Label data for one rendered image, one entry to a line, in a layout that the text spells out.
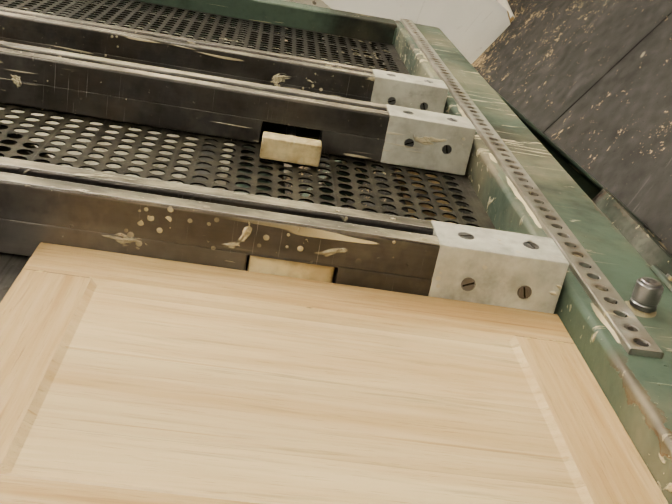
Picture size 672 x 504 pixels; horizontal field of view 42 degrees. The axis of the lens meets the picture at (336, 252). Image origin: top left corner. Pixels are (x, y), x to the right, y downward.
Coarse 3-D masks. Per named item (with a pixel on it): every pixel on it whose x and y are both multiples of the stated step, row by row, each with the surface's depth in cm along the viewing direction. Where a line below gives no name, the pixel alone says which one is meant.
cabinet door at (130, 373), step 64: (64, 256) 76; (128, 256) 78; (0, 320) 65; (64, 320) 66; (128, 320) 69; (192, 320) 71; (256, 320) 72; (320, 320) 74; (384, 320) 76; (448, 320) 78; (512, 320) 80; (0, 384) 58; (64, 384) 60; (128, 384) 61; (192, 384) 62; (256, 384) 64; (320, 384) 65; (384, 384) 67; (448, 384) 69; (512, 384) 70; (576, 384) 72; (0, 448) 52; (64, 448) 53; (128, 448) 55; (192, 448) 56; (256, 448) 57; (320, 448) 58; (384, 448) 59; (448, 448) 61; (512, 448) 62; (576, 448) 63
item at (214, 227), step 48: (0, 192) 76; (48, 192) 76; (96, 192) 77; (144, 192) 80; (192, 192) 81; (240, 192) 83; (0, 240) 78; (48, 240) 78; (96, 240) 78; (144, 240) 78; (192, 240) 79; (240, 240) 79; (288, 240) 79; (336, 240) 79; (384, 240) 80; (432, 240) 81; (480, 240) 83; (528, 240) 85; (384, 288) 82; (432, 288) 82; (480, 288) 82; (528, 288) 82
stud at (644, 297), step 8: (640, 280) 79; (648, 280) 80; (656, 280) 79; (640, 288) 79; (648, 288) 78; (656, 288) 78; (632, 296) 80; (640, 296) 79; (648, 296) 78; (656, 296) 78; (632, 304) 80; (640, 304) 79; (648, 304) 79; (656, 304) 79; (648, 312) 79
